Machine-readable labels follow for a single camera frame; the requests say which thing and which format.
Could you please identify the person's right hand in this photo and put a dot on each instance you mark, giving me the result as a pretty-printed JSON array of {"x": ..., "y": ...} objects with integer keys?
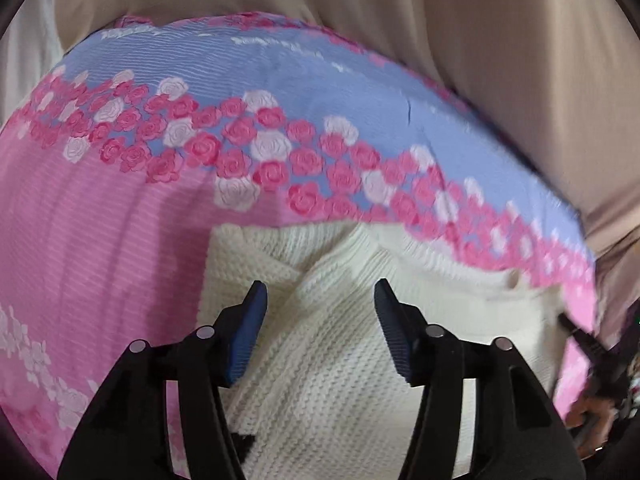
[{"x": 592, "y": 417}]

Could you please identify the pink blue floral bedsheet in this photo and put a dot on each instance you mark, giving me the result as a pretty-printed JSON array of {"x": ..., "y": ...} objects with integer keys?
[{"x": 110, "y": 240}]

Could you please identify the beige curtain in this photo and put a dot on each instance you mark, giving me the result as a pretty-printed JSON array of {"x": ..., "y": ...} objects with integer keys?
[{"x": 450, "y": 25}]

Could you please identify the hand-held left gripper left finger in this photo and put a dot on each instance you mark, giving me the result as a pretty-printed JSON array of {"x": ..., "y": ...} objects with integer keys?
[{"x": 246, "y": 332}]

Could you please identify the white knit sweater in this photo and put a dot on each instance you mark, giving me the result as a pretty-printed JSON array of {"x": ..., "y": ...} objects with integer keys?
[{"x": 325, "y": 410}]

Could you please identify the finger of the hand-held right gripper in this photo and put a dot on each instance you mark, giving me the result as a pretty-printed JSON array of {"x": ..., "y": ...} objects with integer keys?
[{"x": 587, "y": 342}]

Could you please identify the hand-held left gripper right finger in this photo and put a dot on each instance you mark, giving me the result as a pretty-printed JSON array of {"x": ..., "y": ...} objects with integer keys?
[{"x": 395, "y": 332}]

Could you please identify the white curtain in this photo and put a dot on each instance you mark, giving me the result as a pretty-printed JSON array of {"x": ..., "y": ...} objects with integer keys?
[{"x": 30, "y": 60}]

